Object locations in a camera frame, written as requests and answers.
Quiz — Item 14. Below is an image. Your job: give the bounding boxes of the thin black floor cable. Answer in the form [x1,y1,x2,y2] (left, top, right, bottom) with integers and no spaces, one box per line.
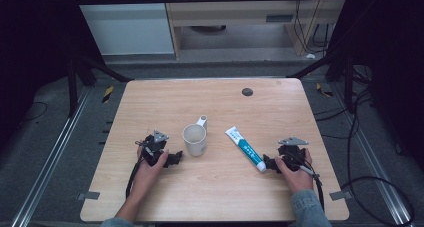
[19,101,49,124]

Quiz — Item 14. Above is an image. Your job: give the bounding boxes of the white cabinet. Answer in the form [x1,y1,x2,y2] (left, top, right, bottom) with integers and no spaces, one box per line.
[70,0,176,56]

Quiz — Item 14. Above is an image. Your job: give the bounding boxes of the aluminium floor rail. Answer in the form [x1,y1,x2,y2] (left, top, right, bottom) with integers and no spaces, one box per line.
[329,81,414,226]
[9,86,93,227]

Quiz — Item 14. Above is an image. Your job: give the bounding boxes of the black hanging cables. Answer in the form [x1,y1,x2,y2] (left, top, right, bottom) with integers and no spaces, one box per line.
[293,0,334,55]

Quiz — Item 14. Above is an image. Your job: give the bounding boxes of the yellow and black tape strip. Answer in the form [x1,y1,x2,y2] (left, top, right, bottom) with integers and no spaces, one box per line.
[315,82,334,98]
[101,85,115,104]

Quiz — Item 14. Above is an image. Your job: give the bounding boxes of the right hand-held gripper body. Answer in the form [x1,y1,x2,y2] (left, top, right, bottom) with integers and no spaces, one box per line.
[277,136,310,172]

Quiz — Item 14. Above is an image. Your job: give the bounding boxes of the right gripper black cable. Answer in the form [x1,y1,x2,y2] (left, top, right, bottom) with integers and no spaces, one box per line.
[287,150,326,211]

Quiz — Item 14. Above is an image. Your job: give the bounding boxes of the person's right hand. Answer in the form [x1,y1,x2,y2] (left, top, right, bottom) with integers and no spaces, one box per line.
[274,148,316,195]

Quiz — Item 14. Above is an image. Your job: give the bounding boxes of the white cup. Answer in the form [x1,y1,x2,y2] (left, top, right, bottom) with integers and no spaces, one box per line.
[181,114,209,157]

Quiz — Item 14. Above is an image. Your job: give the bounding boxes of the light wooden desk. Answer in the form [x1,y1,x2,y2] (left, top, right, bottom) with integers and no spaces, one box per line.
[162,0,349,60]

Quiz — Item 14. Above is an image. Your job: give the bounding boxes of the black metal stand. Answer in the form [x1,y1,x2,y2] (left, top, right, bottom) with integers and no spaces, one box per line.
[286,48,358,114]
[66,50,134,119]

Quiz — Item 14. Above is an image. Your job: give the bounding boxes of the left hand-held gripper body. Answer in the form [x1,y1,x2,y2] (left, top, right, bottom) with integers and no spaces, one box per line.
[134,129,170,168]

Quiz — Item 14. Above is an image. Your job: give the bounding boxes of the white and teal toothpaste tube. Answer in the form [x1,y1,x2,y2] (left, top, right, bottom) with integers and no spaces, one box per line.
[224,125,268,173]

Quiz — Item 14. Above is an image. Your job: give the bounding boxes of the black floor cable loop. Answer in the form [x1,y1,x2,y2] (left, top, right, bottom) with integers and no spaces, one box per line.
[339,86,416,227]

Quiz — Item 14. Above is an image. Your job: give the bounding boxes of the grey metal table bracket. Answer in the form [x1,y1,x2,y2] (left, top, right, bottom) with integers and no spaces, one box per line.
[329,190,354,202]
[77,191,101,201]

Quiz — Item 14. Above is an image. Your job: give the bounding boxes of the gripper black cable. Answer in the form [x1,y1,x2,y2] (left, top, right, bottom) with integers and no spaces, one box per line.
[124,140,148,200]
[287,150,326,211]

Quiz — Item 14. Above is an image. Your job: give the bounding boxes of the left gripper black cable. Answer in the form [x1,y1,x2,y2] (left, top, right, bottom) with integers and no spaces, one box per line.
[124,140,148,200]

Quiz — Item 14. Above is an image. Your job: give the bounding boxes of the person's left hand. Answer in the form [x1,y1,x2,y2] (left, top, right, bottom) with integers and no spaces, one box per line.
[131,146,170,201]

